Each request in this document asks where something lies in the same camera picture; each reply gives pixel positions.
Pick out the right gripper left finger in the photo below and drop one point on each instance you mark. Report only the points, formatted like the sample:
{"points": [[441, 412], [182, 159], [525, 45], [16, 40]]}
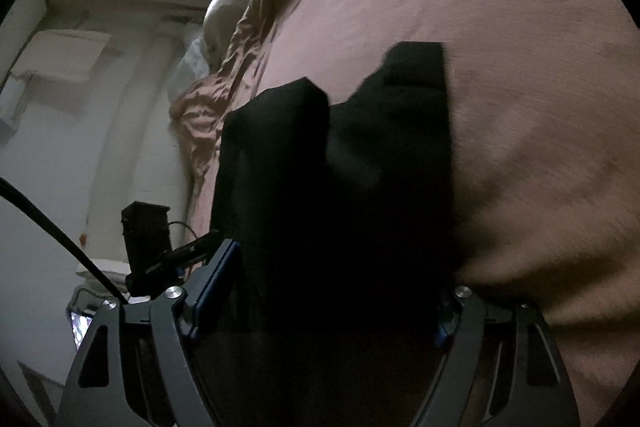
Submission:
{"points": [[136, 364]]}

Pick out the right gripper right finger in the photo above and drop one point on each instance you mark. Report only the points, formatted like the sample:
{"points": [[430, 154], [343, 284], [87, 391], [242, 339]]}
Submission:
{"points": [[496, 366]]}

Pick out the black garment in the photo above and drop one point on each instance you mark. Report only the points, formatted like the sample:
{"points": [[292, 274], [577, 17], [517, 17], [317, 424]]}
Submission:
{"points": [[326, 314]]}

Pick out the monitor screen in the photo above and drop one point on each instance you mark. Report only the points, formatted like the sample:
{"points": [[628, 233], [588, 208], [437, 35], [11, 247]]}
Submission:
{"points": [[80, 324]]}

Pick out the white pillow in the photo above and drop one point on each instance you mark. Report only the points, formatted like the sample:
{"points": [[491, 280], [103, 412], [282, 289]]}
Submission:
{"points": [[191, 68]]}

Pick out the brown bed sheet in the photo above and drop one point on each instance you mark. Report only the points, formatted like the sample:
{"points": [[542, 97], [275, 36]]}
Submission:
{"points": [[545, 109]]}

